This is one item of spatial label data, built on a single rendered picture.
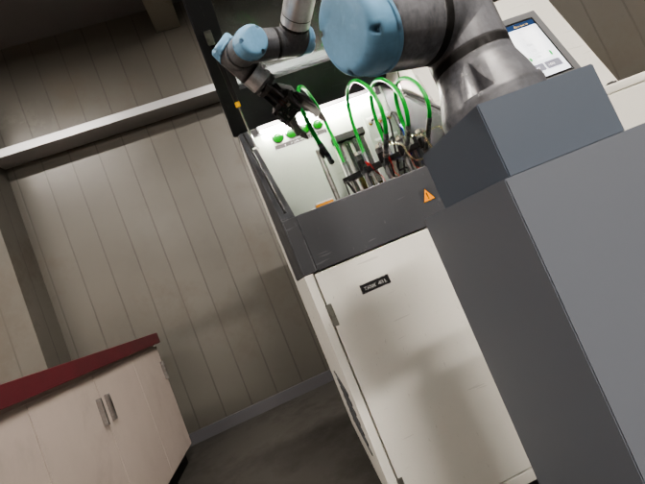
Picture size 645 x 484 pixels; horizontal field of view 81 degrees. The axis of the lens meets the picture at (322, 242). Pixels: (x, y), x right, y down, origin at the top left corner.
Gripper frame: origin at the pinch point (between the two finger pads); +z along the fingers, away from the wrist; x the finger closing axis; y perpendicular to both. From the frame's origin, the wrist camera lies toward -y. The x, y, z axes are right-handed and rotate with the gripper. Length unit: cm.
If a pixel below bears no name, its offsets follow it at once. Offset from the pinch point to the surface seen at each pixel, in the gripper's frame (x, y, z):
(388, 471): -30, 80, 51
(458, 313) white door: 3, 50, 49
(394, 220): 4.9, 32.1, 24.2
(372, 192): 5.1, 26.6, 16.4
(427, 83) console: 33, -31, 29
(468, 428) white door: -11, 72, 63
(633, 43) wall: 127, -116, 135
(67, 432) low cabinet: -125, 52, -3
